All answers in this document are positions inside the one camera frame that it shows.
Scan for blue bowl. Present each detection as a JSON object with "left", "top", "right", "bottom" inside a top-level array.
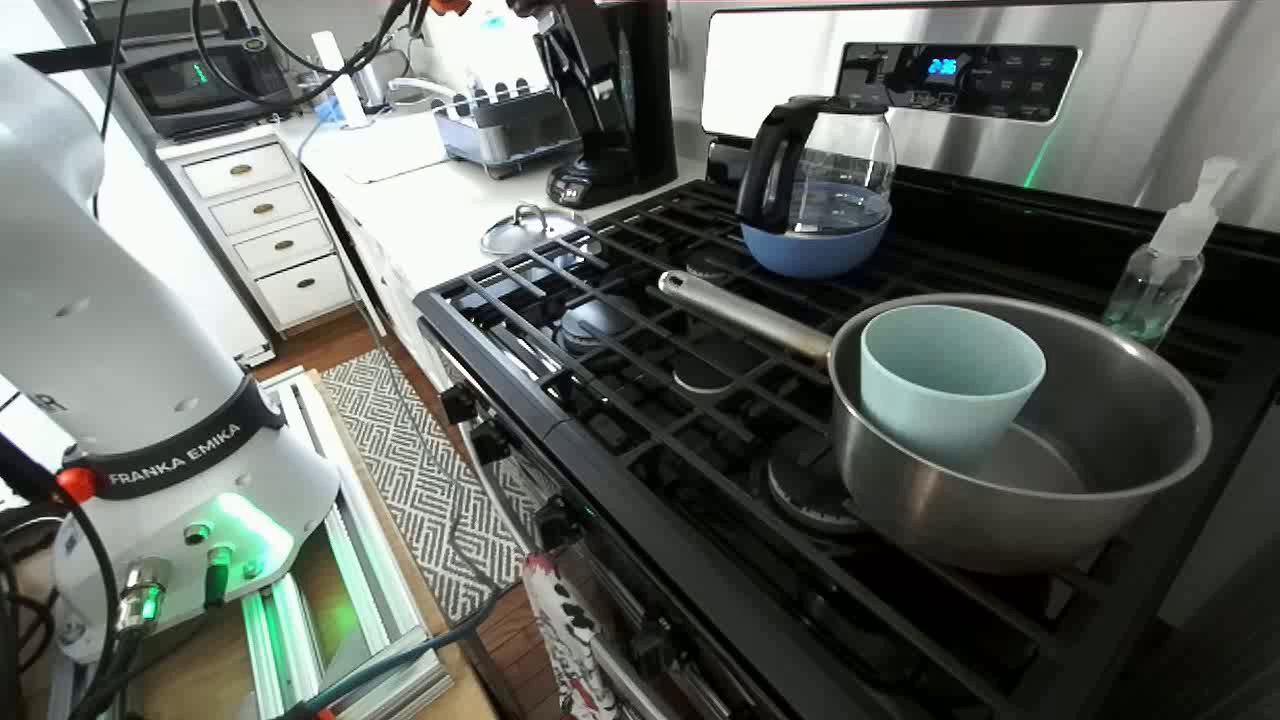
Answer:
[{"left": 737, "top": 194, "right": 897, "bottom": 285}]

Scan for red patterned oven towel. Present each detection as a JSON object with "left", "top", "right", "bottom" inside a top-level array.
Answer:
[{"left": 515, "top": 546, "right": 632, "bottom": 720}]

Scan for black coffee maker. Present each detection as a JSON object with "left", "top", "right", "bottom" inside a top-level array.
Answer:
[{"left": 526, "top": 0, "right": 685, "bottom": 210}]

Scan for black microwave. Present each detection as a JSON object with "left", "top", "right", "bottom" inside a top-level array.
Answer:
[{"left": 114, "top": 34, "right": 300, "bottom": 145}]

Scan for light teal cup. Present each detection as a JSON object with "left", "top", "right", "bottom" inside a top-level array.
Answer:
[{"left": 857, "top": 298, "right": 1051, "bottom": 472}]

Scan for steel pot lid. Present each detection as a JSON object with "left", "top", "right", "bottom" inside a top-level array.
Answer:
[{"left": 477, "top": 201, "right": 599, "bottom": 262}]

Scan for silver toaster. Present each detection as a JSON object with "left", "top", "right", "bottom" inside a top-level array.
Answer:
[{"left": 426, "top": 83, "right": 581, "bottom": 178}]

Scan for stainless steel saucepan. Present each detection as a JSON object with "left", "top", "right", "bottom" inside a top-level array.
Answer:
[{"left": 653, "top": 262, "right": 1220, "bottom": 578}]

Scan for grey patterned rug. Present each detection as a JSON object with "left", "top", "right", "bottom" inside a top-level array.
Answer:
[{"left": 317, "top": 345, "right": 530, "bottom": 628}]

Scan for glass coffee pot black handle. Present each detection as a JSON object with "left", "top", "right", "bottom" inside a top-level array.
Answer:
[{"left": 731, "top": 96, "right": 901, "bottom": 241}]

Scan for white drawer cabinet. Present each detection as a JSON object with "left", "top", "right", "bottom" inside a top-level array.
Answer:
[{"left": 157, "top": 125, "right": 360, "bottom": 340}]

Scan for black gas stove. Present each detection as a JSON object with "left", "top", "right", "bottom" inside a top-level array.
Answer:
[{"left": 412, "top": 0, "right": 1280, "bottom": 720}]

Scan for black floor cable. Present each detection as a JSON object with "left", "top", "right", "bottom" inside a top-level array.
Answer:
[{"left": 273, "top": 585, "right": 526, "bottom": 720}]

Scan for aluminium frame rails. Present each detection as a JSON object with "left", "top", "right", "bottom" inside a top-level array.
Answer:
[{"left": 236, "top": 362, "right": 451, "bottom": 720}]

